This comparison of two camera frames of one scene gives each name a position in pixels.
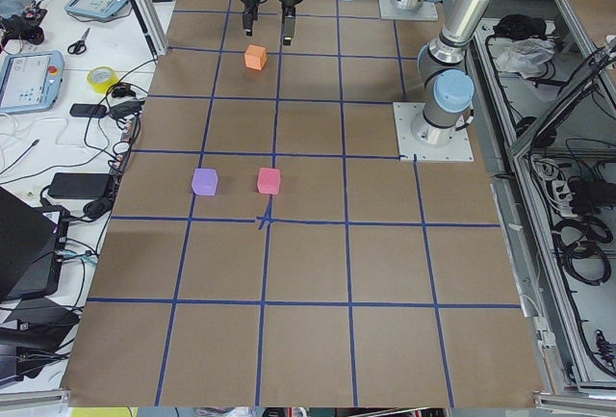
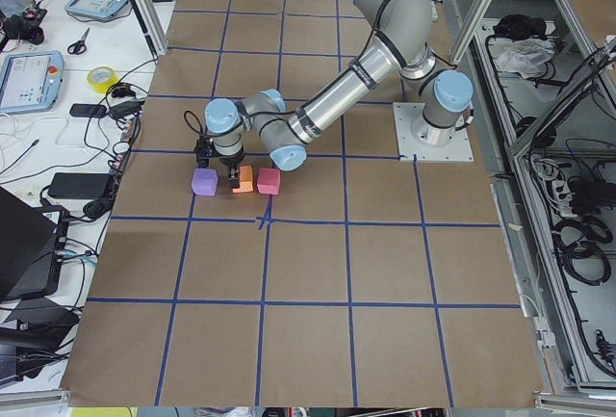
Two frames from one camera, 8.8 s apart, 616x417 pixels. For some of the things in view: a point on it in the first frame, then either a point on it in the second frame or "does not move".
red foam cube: x=269 y=180 does not move
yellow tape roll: x=101 y=78 does not move
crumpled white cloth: x=526 y=57 does not move
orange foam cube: x=255 y=57 → x=245 y=174
